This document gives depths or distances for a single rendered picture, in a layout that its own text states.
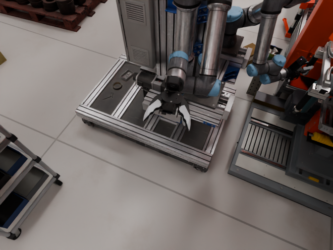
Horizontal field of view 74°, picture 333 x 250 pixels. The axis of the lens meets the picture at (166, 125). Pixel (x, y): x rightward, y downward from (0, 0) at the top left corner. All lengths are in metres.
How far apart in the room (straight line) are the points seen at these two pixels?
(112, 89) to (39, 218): 1.24
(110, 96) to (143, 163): 0.70
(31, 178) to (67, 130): 0.58
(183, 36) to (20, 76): 2.32
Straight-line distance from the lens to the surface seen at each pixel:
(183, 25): 1.08
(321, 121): 1.79
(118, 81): 2.31
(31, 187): 1.99
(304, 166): 2.04
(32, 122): 2.57
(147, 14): 1.34
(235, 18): 1.60
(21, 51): 3.45
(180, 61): 0.89
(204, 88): 0.95
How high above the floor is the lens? 1.83
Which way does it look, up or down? 57 degrees down
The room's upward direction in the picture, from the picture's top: straight up
